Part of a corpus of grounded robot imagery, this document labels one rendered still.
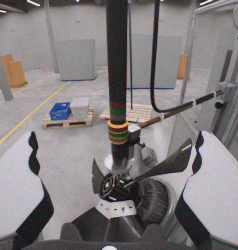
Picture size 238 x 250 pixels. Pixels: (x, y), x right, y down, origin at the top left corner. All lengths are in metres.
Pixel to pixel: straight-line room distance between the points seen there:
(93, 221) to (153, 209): 0.26
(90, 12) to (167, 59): 8.23
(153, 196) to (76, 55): 7.29
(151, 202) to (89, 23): 12.50
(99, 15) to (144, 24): 3.40
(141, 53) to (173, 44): 1.22
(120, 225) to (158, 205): 0.19
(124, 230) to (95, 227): 0.21
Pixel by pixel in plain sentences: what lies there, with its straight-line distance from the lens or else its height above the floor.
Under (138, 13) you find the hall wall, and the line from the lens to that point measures 12.64.
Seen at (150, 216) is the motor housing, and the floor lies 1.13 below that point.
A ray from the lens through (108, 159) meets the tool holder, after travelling 0.37.
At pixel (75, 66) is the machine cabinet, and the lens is 7.67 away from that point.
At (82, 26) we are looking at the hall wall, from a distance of 12.77.
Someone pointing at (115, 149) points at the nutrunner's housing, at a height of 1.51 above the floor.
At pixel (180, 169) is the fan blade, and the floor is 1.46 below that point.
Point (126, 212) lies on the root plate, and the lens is 0.57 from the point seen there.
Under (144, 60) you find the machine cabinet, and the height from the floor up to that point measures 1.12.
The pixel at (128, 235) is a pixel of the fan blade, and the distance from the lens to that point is 0.53.
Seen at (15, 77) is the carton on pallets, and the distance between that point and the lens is 8.50.
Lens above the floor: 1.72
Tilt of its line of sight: 32 degrees down
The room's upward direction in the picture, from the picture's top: straight up
